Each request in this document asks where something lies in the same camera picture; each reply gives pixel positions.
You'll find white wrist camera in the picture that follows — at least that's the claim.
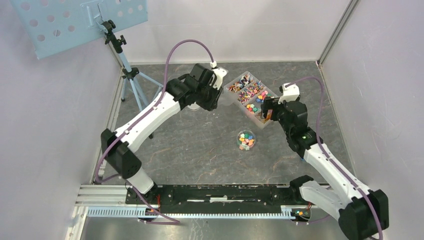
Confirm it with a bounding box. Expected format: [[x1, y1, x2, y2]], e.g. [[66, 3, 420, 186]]
[[278, 83, 300, 104], [209, 61, 229, 90]]

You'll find purple cable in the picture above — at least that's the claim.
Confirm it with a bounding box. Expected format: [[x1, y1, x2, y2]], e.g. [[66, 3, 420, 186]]
[[92, 39, 216, 225], [289, 76, 384, 240]]

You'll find light blue music stand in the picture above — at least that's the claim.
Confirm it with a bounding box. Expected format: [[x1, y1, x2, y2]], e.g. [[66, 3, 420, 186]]
[[11, 0, 163, 111]]

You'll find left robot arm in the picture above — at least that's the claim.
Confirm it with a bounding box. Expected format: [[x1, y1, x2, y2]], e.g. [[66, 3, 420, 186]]
[[100, 63, 228, 204]]

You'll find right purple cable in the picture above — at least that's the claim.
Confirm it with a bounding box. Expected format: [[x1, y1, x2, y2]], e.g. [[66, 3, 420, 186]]
[[289, 76, 384, 240]]

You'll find small clear glass jar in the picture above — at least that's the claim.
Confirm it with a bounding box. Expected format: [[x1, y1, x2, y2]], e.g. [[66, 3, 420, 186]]
[[236, 130, 257, 151]]

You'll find silver round jar lid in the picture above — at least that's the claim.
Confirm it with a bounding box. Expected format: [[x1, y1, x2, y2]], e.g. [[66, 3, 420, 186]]
[[187, 103, 201, 111]]

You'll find clear plastic scoop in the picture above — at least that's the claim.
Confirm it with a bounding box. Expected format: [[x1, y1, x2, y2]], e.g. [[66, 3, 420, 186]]
[[217, 90, 238, 107]]

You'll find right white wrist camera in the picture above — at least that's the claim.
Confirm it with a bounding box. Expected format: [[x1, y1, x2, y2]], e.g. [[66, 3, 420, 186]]
[[278, 83, 300, 104]]

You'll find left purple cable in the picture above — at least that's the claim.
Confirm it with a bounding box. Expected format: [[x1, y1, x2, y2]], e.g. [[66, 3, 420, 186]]
[[92, 39, 216, 225]]

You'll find clear compartment candy box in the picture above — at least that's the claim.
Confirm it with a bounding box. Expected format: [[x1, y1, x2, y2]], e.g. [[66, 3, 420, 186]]
[[223, 71, 277, 129]]

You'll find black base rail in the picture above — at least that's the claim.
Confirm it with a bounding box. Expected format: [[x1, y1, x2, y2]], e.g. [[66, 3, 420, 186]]
[[143, 184, 313, 223]]

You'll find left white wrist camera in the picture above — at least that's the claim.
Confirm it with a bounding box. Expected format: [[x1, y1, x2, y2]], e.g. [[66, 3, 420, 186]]
[[209, 61, 229, 90]]

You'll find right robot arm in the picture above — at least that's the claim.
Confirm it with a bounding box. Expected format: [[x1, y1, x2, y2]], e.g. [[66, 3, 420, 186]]
[[261, 97, 390, 240]]

